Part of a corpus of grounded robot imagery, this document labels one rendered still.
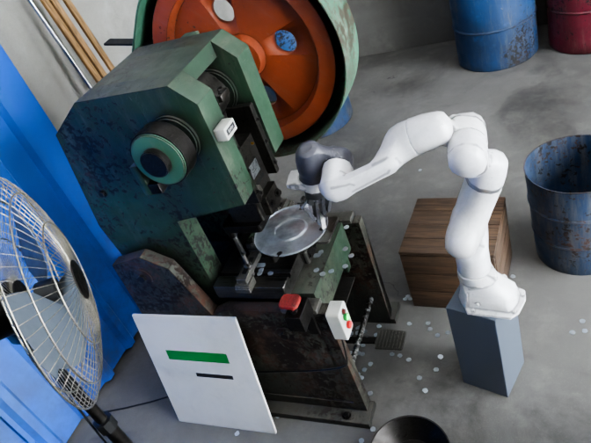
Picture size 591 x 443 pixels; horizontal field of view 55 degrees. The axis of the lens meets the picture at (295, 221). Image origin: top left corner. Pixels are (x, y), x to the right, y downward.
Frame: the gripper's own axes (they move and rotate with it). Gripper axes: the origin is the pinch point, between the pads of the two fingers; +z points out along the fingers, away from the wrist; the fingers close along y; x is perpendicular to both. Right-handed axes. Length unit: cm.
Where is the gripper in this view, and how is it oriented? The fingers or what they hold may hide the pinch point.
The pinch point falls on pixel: (321, 221)
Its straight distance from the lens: 204.3
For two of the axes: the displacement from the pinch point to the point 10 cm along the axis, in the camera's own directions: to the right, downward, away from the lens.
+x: -5.3, -6.4, 5.6
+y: 8.4, -5.1, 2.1
